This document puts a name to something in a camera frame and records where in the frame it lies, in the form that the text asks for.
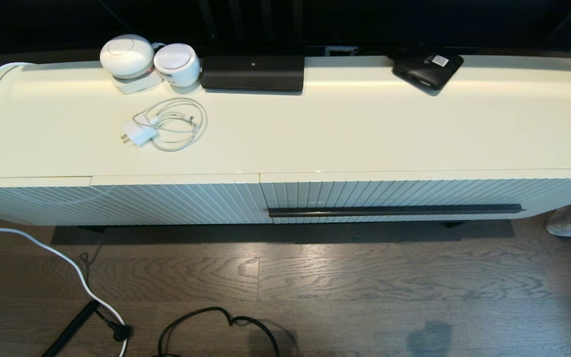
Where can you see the white fluted drawer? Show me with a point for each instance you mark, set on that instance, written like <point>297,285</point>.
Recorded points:
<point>365,193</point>

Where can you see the white sideboard cabinet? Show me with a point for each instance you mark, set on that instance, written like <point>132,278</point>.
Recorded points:
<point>315,129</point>

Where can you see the black rectangular router box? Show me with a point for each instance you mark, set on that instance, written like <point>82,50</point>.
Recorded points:
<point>253,73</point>

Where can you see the white fluted cabinet front panel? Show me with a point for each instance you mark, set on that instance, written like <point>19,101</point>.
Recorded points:
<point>176,203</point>

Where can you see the white charger plug adapter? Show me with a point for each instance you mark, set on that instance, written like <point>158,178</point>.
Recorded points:
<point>141,134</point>

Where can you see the small white round device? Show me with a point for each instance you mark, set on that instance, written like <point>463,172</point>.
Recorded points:
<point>176,64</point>

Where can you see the black set-top box with sticker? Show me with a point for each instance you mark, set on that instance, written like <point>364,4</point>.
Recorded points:
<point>424,72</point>

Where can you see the white flat device base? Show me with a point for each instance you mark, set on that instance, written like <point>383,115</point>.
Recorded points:
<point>137,86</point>

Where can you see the large white round device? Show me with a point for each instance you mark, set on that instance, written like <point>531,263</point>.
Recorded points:
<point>127,54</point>

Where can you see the white wall socket plate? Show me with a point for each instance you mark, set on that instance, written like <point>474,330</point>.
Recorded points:
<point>340,50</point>

